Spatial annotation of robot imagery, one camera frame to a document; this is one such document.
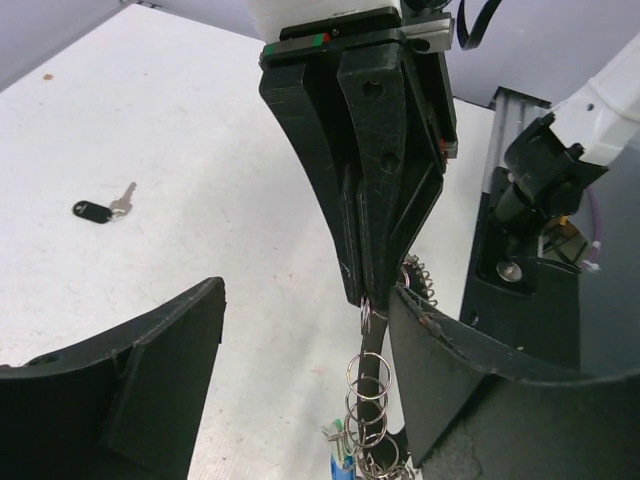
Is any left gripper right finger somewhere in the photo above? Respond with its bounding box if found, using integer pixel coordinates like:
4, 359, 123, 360
389, 287, 639, 479

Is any blue capped key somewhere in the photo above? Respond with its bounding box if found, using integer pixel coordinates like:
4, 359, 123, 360
330, 456, 356, 480

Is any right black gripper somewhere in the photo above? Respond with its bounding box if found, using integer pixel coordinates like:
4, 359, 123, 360
259, 8, 458, 311

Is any black capped key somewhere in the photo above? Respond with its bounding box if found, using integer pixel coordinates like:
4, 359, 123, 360
72, 182, 137, 225

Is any green capped key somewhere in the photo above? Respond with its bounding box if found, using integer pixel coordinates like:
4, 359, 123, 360
322, 418, 350, 454

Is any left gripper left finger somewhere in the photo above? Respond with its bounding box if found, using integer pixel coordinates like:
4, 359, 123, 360
1, 277, 225, 479

